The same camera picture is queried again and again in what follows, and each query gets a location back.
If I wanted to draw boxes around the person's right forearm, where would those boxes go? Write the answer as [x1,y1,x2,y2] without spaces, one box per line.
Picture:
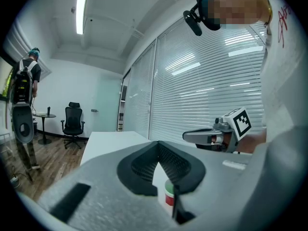
[237,131,268,154]

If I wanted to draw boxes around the dark framed window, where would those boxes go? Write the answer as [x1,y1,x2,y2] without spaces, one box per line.
[0,55,14,101]

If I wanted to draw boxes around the round black side table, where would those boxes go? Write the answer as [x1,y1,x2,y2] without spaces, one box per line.
[32,113,57,145]

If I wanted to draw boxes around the person's grey sweatshirt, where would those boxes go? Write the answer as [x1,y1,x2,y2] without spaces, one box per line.
[260,0,308,154]

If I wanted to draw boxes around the person's right hand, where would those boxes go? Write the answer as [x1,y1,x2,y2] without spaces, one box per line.
[210,133,232,152]

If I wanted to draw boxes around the white stool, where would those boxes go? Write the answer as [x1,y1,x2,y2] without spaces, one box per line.
[0,131,12,155]

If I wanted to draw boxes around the black head camera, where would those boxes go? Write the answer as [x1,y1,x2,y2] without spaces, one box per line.
[182,5,203,37]

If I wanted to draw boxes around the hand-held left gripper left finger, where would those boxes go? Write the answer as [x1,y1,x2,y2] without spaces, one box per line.
[38,140,167,227]

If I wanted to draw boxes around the white venetian blinds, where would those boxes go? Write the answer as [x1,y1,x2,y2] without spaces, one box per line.
[124,17,268,149]

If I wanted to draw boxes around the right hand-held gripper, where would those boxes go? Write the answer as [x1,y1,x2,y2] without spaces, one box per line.
[182,106,253,154]

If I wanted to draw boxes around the black high-back office chair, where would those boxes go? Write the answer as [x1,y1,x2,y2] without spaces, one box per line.
[60,101,86,150]

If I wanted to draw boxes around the person's head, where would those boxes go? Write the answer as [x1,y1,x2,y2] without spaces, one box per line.
[194,0,274,31]

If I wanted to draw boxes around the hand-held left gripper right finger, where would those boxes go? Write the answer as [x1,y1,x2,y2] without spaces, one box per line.
[158,140,252,225]

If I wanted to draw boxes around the long ceiling light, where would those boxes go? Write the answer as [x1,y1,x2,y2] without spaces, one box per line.
[76,0,89,36]

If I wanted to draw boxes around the black white door strip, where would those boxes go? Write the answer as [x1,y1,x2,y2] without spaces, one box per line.
[116,85,128,132]

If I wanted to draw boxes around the green plastic cup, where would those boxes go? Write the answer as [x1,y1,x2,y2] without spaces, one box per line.
[164,179,175,195]

